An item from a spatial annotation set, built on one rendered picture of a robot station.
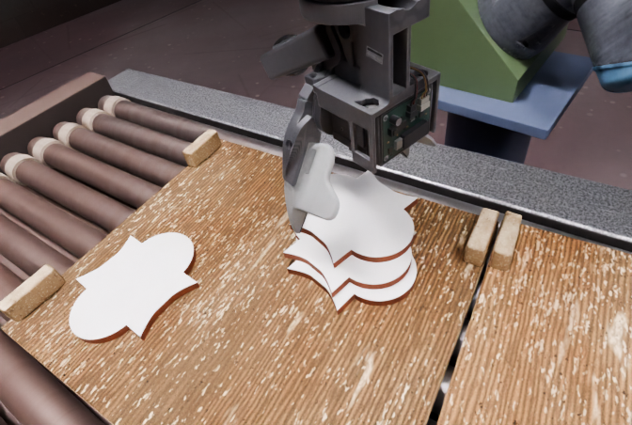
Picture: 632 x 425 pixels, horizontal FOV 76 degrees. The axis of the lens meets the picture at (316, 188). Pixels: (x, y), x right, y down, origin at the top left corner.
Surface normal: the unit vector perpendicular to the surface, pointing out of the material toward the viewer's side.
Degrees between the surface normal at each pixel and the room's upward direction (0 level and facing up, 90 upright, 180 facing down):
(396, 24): 90
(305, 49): 92
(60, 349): 0
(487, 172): 0
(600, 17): 78
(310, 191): 57
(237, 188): 0
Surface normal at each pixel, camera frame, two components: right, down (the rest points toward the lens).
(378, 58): -0.77, 0.51
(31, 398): -0.17, -0.67
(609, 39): -0.98, 0.15
